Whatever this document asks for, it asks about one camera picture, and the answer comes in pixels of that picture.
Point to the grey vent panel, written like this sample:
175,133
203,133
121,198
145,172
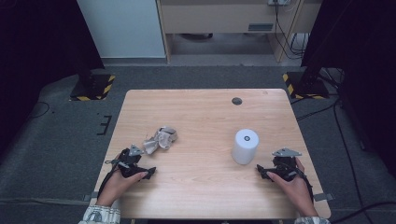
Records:
260,27

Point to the white cylinder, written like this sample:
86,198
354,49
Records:
244,152

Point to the person's left hand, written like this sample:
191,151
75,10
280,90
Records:
116,186

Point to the dark round table grommet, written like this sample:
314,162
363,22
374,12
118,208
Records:
237,101

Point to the grey tape piece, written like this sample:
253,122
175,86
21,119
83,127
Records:
91,196
323,197

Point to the grey cloth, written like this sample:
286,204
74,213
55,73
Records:
160,140

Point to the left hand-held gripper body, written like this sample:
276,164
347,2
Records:
128,162

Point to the white cabinet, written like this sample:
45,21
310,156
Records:
124,28

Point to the black curtain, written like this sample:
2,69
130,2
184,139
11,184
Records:
37,46
367,46

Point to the light wooden desk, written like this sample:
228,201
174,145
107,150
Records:
218,18

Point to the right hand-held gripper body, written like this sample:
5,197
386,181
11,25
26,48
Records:
285,166

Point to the person's right hand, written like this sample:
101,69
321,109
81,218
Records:
297,193

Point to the black stand base striped edge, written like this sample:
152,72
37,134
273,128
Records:
95,88
311,90

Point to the white power strip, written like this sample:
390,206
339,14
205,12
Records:
278,2

